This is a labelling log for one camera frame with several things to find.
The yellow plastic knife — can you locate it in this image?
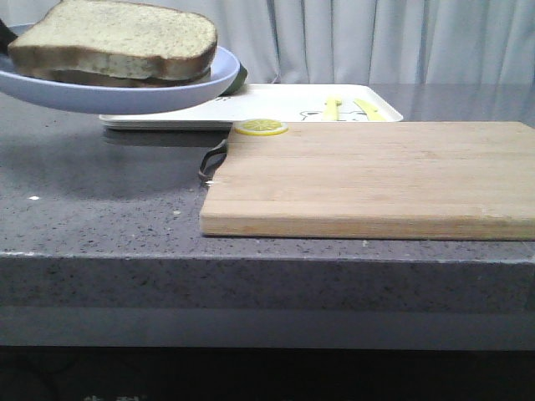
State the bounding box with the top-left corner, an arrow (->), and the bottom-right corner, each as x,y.
354,99 -> 386,122

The yellow lemon slice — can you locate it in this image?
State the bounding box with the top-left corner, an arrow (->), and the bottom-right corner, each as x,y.
233,119 -> 288,136

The white curtain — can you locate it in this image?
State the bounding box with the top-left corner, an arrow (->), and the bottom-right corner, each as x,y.
0,0 -> 535,87

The light blue round plate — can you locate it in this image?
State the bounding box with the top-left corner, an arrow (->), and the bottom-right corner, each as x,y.
1,46 -> 240,114

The bread slice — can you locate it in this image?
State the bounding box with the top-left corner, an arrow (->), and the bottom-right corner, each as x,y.
7,1 -> 218,80
24,69 -> 211,88

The metal cutting board handle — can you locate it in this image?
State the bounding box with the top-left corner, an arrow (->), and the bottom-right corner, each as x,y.
197,139 -> 228,185

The yellow plastic fork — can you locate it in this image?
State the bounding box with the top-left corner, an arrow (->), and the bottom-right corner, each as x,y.
322,95 -> 342,121

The green lime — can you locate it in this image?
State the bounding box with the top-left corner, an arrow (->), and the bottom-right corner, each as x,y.
222,64 -> 248,96

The white rectangular tray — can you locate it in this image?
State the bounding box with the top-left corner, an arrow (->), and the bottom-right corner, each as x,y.
99,84 -> 403,130

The wooden cutting board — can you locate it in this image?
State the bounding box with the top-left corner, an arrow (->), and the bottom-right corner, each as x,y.
200,121 -> 534,241

